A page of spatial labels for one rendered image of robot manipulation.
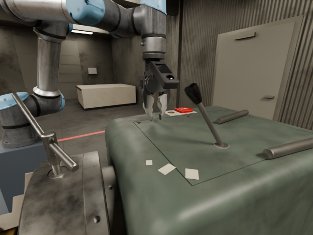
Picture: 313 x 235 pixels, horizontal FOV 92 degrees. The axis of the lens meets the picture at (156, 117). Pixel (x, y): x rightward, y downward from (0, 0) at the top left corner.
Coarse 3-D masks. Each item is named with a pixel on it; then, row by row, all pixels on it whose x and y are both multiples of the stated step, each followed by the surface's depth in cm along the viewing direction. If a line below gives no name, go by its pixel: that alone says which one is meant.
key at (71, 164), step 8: (16, 96) 38; (24, 104) 36; (24, 112) 34; (32, 120) 32; (40, 128) 31; (40, 136) 29; (56, 144) 27; (56, 152) 24; (64, 152) 24; (64, 160) 23; (72, 160) 22; (72, 168) 21
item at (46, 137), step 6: (48, 132) 27; (54, 132) 27; (42, 138) 26; (48, 138) 26; (54, 138) 27; (48, 144) 26; (48, 150) 27; (48, 156) 27; (54, 156) 28; (48, 162) 28; (54, 162) 28; (54, 168) 29; (60, 168) 30; (54, 174) 29
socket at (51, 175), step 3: (63, 168) 31; (66, 168) 31; (51, 171) 30; (63, 171) 30; (66, 171) 30; (48, 174) 29; (51, 174) 29; (60, 174) 29; (63, 174) 29; (51, 177) 29; (54, 177) 29; (57, 177) 29
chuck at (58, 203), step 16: (80, 160) 33; (32, 176) 28; (64, 176) 29; (80, 176) 29; (32, 192) 26; (48, 192) 26; (64, 192) 27; (80, 192) 27; (32, 208) 24; (48, 208) 24; (64, 208) 25; (80, 208) 25; (32, 224) 23; (48, 224) 23; (64, 224) 24; (80, 224) 24
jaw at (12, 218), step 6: (30, 174) 36; (24, 192) 34; (18, 198) 33; (18, 204) 33; (12, 210) 32; (18, 210) 33; (0, 216) 31; (6, 216) 32; (12, 216) 32; (18, 216) 32; (0, 222) 31; (6, 222) 31; (12, 222) 32; (18, 222) 32; (0, 228) 31; (6, 228) 31
